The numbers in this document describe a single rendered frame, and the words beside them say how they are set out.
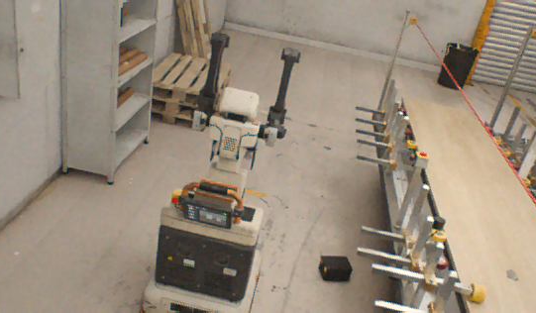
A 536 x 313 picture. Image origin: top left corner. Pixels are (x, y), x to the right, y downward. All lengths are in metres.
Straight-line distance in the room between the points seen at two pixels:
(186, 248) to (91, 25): 1.93
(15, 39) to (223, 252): 1.69
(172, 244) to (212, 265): 0.25
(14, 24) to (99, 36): 0.94
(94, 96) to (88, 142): 0.41
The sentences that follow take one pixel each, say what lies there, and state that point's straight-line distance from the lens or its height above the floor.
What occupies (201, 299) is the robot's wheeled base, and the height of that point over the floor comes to 0.28.
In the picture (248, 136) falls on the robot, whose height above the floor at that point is 1.18.
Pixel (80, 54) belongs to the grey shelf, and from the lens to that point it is 4.13.
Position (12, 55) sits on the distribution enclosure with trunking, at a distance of 3.29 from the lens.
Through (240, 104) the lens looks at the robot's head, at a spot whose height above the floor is 1.33.
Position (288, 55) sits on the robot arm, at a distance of 2.92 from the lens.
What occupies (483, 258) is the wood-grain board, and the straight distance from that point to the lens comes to 2.93.
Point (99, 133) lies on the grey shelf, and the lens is 4.30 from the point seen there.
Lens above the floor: 2.35
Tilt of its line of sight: 27 degrees down
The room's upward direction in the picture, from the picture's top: 11 degrees clockwise
